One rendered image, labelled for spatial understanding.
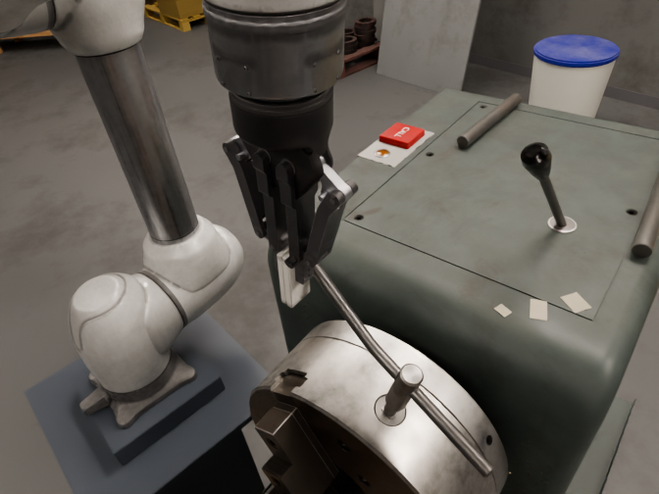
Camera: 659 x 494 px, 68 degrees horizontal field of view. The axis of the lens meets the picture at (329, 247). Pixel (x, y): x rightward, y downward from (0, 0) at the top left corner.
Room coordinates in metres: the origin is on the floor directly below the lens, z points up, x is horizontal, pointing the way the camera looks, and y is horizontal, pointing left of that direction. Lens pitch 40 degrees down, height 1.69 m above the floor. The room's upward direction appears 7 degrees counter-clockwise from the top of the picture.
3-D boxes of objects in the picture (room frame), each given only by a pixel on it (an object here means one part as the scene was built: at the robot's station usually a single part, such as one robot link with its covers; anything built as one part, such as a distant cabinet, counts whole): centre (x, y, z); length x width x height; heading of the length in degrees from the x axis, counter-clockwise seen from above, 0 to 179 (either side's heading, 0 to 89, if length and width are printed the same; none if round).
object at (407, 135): (0.79, -0.15, 1.26); 0.06 x 0.06 x 0.02; 48
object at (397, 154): (0.77, -0.14, 1.23); 0.13 x 0.08 x 0.06; 138
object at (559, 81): (2.87, -1.59, 0.29); 0.47 x 0.47 x 0.57
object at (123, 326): (0.68, 0.44, 0.97); 0.18 x 0.16 x 0.22; 138
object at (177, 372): (0.66, 0.46, 0.83); 0.22 x 0.18 x 0.06; 128
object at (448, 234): (0.62, -0.27, 1.06); 0.59 x 0.48 x 0.39; 138
